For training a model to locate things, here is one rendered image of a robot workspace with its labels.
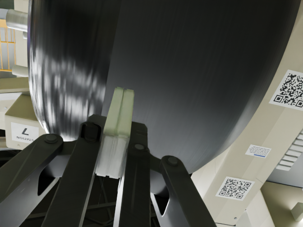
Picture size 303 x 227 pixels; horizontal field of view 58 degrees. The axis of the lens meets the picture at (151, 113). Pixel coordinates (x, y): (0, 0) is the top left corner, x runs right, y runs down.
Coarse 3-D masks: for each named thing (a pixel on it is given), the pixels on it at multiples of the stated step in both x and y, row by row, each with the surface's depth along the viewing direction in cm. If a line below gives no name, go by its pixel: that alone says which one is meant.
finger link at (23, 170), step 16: (32, 144) 13; (48, 144) 13; (16, 160) 12; (32, 160) 12; (48, 160) 12; (0, 176) 11; (16, 176) 11; (32, 176) 11; (0, 192) 10; (16, 192) 10; (32, 192) 12; (0, 208) 10; (16, 208) 11; (32, 208) 12; (0, 224) 10; (16, 224) 11
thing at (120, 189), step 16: (128, 160) 13; (144, 160) 14; (128, 176) 12; (144, 176) 13; (128, 192) 11; (144, 192) 12; (128, 208) 11; (144, 208) 11; (128, 224) 10; (144, 224) 10
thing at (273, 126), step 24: (288, 48) 48; (264, 96) 53; (264, 120) 57; (288, 120) 56; (240, 144) 60; (264, 144) 60; (288, 144) 60; (216, 168) 66; (240, 168) 64; (264, 168) 64; (216, 192) 69; (216, 216) 75; (240, 216) 75
